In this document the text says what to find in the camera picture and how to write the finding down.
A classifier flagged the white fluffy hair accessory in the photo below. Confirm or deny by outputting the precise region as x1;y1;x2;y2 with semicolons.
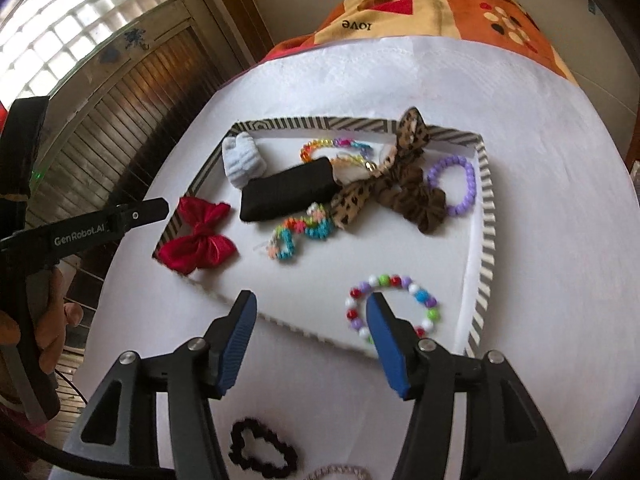
222;132;267;190

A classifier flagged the multicolour round bead bracelet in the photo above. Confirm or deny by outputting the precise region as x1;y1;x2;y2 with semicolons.
344;273;443;345

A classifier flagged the orange patterned love blanket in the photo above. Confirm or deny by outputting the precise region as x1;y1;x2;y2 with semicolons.
265;0;576;84

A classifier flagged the purple bead bracelet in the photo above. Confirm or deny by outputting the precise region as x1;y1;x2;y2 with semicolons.
426;155;478;218

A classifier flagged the black scalloped hair tie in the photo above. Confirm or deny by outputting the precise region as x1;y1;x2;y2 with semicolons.
226;416;300;479

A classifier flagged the white table cloth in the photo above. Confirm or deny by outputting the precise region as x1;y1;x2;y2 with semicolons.
74;34;640;480

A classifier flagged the black fabric headband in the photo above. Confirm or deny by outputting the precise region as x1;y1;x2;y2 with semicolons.
240;157;342;223

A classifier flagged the leopard print ribbon scrunchie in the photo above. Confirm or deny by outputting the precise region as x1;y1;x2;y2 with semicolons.
330;107;447;235

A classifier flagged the red satin bow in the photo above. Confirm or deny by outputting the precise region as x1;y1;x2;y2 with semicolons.
156;196;238;275

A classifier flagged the green blue star bracelet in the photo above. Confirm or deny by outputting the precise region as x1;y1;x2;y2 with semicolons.
259;201;335;262

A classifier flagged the striped black white tray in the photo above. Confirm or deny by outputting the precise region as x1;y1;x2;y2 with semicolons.
153;117;496;356

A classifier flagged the rainbow translucent bead bracelet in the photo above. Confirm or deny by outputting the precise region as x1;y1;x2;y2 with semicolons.
299;136;376;166

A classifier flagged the left hand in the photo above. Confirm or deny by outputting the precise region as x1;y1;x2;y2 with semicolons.
1;267;84;391

